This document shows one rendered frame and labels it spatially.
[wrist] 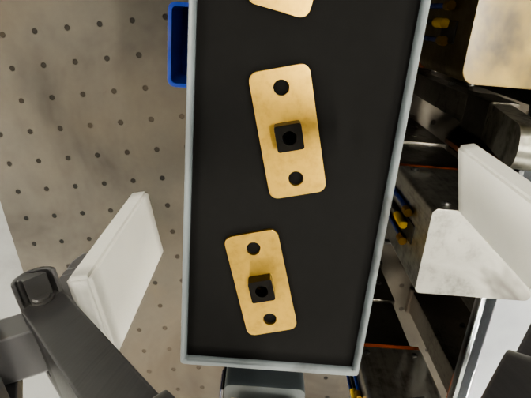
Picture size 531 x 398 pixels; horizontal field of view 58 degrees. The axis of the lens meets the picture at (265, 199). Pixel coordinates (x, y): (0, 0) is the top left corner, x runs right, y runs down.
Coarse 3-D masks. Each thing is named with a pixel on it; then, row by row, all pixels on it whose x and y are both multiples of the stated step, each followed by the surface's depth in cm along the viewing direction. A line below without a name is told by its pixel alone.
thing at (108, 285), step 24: (144, 192) 20; (120, 216) 18; (144, 216) 19; (120, 240) 16; (144, 240) 19; (96, 264) 15; (120, 264) 16; (144, 264) 18; (72, 288) 14; (96, 288) 14; (120, 288) 16; (144, 288) 18; (96, 312) 14; (120, 312) 16; (120, 336) 15
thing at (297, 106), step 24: (264, 72) 29; (288, 72) 29; (264, 96) 30; (288, 96) 30; (312, 96) 30; (264, 120) 30; (288, 120) 30; (312, 120) 30; (264, 144) 31; (288, 144) 30; (312, 144) 31; (288, 168) 31; (312, 168) 31; (288, 192) 32; (312, 192) 32
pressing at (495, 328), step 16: (528, 176) 48; (480, 304) 54; (496, 304) 54; (512, 304) 54; (528, 304) 54; (480, 320) 55; (496, 320) 55; (512, 320) 55; (528, 320) 55; (480, 336) 55; (496, 336) 56; (512, 336) 56; (464, 352) 57; (480, 352) 57; (496, 352) 57; (464, 368) 57; (480, 368) 57; (464, 384) 58; (480, 384) 58
